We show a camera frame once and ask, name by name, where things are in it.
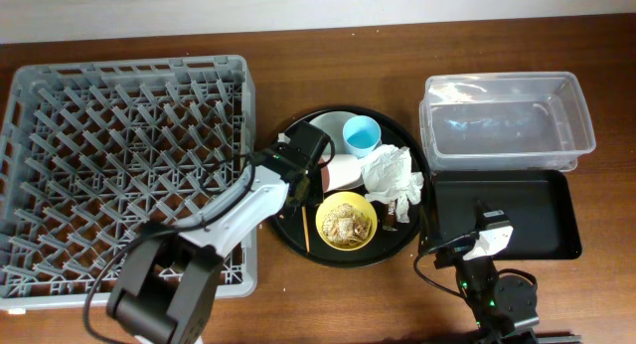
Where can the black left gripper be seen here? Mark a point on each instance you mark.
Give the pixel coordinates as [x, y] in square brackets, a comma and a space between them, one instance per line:
[302, 186]

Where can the blue plastic cup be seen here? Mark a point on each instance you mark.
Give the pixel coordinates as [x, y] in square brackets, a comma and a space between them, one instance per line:
[361, 135]

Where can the white paper napkin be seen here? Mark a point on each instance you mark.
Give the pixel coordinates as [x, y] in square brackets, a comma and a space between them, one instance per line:
[388, 178]

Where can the grey dishwasher rack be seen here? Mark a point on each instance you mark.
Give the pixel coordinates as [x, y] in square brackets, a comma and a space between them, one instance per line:
[92, 151]

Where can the pink plastic cup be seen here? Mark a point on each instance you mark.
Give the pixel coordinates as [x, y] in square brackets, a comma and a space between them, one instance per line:
[343, 172]

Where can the wooden chopstick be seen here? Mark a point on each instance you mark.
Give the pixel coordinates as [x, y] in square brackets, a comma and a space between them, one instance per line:
[305, 229]

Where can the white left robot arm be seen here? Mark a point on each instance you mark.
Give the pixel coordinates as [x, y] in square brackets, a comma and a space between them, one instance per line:
[167, 286]

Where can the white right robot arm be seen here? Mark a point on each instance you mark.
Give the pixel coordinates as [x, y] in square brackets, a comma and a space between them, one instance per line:
[503, 302]

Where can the yellow bowl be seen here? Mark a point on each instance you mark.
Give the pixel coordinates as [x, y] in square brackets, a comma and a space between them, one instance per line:
[346, 221]

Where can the black rectangular tray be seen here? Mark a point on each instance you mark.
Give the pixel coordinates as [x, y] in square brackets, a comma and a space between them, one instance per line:
[537, 202]

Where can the clear plastic bin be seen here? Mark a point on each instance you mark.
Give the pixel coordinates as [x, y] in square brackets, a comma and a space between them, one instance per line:
[505, 121]

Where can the grey round plate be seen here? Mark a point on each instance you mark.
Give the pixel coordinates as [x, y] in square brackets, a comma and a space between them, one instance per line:
[332, 124]

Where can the brown snack wrapper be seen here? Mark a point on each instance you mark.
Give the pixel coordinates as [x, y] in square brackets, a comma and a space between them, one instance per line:
[390, 220]

